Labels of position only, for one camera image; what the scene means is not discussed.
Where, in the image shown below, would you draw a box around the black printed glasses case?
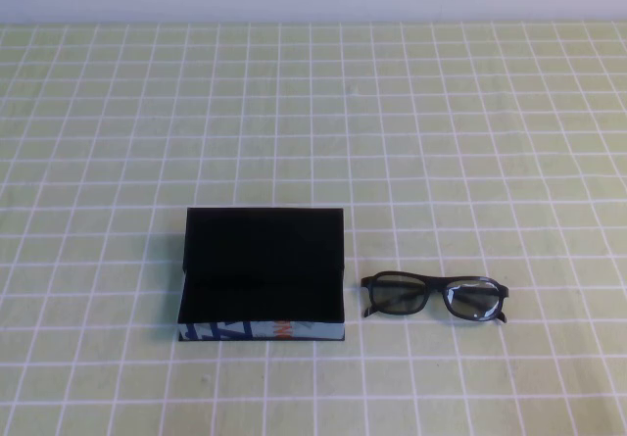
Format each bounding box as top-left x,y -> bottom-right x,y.
175,206 -> 350,344

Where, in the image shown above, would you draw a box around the black framed glasses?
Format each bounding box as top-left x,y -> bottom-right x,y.
360,269 -> 511,324

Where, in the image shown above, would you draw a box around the green checked tablecloth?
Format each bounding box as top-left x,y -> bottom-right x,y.
0,22 -> 627,436

